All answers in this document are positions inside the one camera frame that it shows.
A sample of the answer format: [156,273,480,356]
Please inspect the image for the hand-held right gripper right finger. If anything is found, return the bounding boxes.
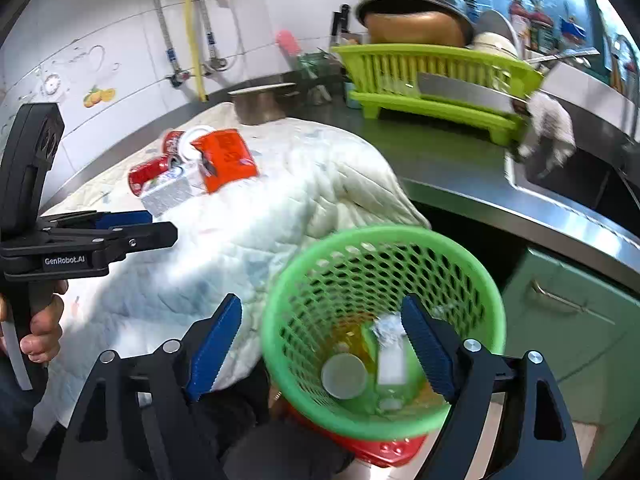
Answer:
[401,295,586,480]

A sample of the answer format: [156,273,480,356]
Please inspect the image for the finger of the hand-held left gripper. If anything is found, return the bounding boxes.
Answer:
[47,222,178,263]
[40,210,153,233]

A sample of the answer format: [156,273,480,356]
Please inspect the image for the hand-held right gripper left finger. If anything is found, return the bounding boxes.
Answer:
[62,294,243,480]

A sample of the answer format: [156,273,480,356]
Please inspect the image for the silver white carton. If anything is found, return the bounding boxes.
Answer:
[141,162,206,216]

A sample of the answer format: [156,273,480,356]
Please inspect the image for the red soda can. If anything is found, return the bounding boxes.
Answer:
[127,155,183,196]
[162,130,188,158]

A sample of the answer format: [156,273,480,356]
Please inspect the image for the green mesh basket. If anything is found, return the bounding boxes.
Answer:
[260,225,507,443]

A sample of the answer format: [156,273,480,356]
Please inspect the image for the red instant noodle cup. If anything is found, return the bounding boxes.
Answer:
[191,129,260,193]

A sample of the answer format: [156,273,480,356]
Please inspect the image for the person's left hand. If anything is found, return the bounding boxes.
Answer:
[20,280,68,368]

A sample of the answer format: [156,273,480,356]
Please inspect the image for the white packet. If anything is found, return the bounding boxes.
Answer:
[372,312,408,386]

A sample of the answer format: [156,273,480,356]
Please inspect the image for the grey round lid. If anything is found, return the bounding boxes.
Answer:
[320,353,368,401]

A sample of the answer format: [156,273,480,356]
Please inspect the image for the red plastic stool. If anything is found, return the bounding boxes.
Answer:
[285,405,428,468]

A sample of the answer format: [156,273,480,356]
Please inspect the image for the person's dark trousers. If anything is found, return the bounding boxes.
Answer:
[190,365,361,480]

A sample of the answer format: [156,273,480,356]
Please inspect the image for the white quilted blanket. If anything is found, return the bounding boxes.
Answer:
[37,102,431,441]

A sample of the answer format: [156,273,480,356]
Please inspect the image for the green cabinet door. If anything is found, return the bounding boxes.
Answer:
[500,245,640,421]

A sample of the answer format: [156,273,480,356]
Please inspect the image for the metal saucepan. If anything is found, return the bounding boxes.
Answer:
[227,81,301,126]

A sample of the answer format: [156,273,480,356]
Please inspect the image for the green glass jar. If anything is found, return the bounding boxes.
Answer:
[297,52,346,106]

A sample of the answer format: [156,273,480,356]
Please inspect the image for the steel sink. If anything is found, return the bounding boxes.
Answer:
[505,60,640,226]

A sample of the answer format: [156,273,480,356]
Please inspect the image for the white dish cloth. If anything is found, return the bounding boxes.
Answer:
[515,91,578,171]

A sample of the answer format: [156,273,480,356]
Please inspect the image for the steel cleaver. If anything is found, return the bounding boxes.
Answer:
[415,71,531,118]

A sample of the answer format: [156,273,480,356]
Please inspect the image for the green dish rack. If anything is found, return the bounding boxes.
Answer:
[330,42,546,146]

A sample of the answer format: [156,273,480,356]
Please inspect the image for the white bowl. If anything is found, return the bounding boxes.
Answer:
[472,32,518,58]

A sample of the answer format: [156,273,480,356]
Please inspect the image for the metal cutlery bunch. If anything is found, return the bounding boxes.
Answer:
[530,47,601,68]

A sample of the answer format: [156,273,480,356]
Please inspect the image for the brown pot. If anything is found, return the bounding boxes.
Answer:
[362,7,468,48]

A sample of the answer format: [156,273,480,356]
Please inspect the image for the white plate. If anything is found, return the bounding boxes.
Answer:
[475,10,521,58]

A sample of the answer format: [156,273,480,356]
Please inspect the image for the sprouting onion plant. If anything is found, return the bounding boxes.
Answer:
[530,0,556,28]
[507,0,533,28]

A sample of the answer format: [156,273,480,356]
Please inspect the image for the metal cabinet handle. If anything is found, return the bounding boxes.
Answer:
[529,280,616,326]

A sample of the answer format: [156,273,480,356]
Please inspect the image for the braided metal hose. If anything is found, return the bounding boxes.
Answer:
[147,0,183,86]
[197,0,226,68]

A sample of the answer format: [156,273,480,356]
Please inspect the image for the yellow gas hose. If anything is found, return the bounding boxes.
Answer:
[185,0,208,101]

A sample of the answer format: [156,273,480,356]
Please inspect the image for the black-handled knife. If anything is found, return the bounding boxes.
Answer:
[330,4,351,48]

